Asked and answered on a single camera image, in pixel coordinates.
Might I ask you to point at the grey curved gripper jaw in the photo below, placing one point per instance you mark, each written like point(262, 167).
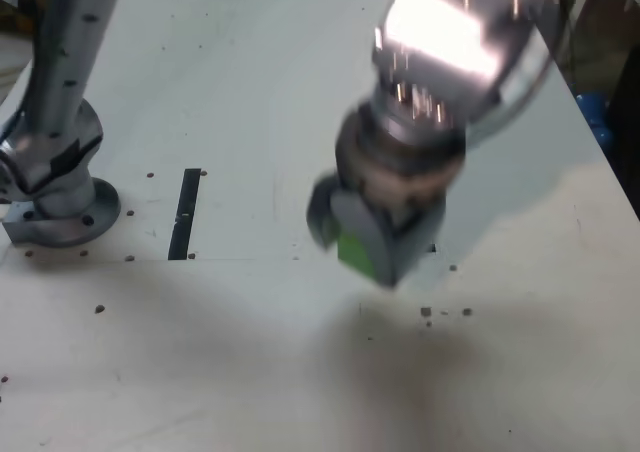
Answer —
point(365, 222)
point(320, 212)

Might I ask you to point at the green cube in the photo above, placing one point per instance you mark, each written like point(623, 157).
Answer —
point(352, 252)

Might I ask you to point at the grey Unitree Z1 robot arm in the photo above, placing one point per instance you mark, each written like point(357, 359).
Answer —
point(65, 72)

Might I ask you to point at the black tape strip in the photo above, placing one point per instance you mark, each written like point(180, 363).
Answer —
point(182, 222)

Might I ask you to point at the blue object beside table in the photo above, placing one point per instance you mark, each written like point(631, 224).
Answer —
point(592, 112)

